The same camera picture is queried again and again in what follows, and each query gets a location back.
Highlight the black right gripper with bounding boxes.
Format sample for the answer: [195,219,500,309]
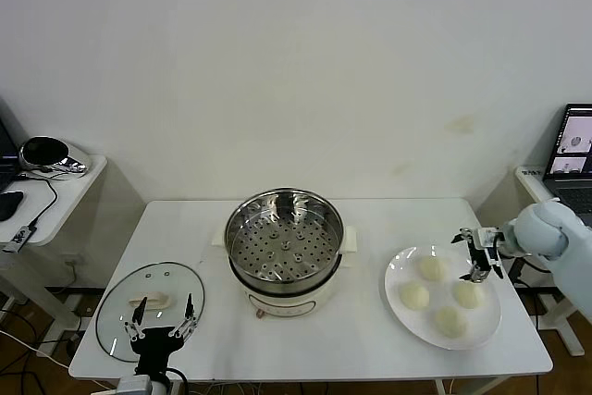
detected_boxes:
[450,227,504,283]

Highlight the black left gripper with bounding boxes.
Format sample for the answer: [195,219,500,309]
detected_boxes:
[122,292,199,376]

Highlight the round glass pot lid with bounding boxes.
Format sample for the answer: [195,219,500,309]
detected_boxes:
[94,261,206,364]

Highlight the white steamed baozi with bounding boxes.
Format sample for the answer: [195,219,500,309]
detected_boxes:
[399,281,431,311]
[451,279,486,309]
[433,305,469,339]
[419,254,451,281]

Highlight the stainless steel steamer basket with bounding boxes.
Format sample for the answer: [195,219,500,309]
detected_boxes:
[211,187,360,293]

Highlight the white round plate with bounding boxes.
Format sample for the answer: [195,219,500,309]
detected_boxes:
[383,244,503,351]

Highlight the cream electric cooking pot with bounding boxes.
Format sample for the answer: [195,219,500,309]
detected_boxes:
[228,251,346,321]

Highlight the grey open laptop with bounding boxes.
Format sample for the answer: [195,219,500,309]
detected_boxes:
[540,103,592,228]

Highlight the grey USB dongle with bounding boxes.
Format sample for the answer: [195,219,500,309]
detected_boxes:
[2,224,38,253]

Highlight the black computer mouse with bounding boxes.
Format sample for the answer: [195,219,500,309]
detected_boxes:
[0,191,24,223]

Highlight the dark open laptop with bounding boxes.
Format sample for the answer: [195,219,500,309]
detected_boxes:
[0,98,22,192]

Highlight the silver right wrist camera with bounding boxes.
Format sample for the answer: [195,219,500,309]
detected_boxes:
[478,227,500,249]

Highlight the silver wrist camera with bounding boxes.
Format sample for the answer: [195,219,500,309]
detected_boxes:
[115,375,156,395]
[478,227,500,249]

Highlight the black cable with inline adapter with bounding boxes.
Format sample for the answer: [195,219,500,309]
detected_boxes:
[508,253,533,288]

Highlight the black left camera cable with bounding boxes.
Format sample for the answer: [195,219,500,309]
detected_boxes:
[164,366,189,395]

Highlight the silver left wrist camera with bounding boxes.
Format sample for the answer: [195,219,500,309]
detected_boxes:
[115,375,156,395]

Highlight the white wall socket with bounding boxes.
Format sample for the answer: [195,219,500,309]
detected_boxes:
[61,252,89,271]

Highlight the black dongle cable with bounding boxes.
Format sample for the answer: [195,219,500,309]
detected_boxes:
[18,171,59,229]

